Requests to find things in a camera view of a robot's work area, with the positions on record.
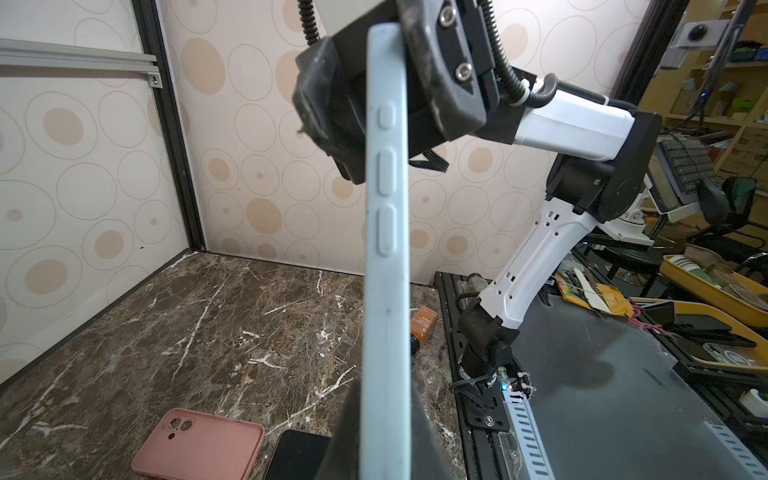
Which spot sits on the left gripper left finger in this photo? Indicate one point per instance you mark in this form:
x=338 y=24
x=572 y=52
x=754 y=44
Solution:
x=341 y=460

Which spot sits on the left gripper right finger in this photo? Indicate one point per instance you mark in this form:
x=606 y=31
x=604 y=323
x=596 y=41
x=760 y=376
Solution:
x=428 y=461

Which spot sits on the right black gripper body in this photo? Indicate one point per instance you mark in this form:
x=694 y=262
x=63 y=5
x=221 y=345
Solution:
x=454 y=79

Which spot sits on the purple smartphone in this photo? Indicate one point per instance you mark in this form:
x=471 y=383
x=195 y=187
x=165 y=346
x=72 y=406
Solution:
x=298 y=456

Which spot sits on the phone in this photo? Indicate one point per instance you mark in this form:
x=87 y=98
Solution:
x=385 y=445

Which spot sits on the pink phone case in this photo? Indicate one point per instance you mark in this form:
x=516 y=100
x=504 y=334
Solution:
x=187 y=444

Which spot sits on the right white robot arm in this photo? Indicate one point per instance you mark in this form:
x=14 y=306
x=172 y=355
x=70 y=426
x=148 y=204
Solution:
x=603 y=148

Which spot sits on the amber bottle black cap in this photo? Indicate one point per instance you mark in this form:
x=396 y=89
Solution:
x=421 y=327

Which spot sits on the black keyboard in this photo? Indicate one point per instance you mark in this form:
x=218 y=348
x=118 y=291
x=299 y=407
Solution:
x=686 y=163

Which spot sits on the yellow tray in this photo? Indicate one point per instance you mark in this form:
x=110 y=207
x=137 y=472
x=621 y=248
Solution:
x=705 y=275

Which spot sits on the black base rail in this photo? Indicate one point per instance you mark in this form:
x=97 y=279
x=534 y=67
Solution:
x=499 y=434

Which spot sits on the silver aluminium back rail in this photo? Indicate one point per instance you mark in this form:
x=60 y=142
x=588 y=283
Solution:
x=19 y=53

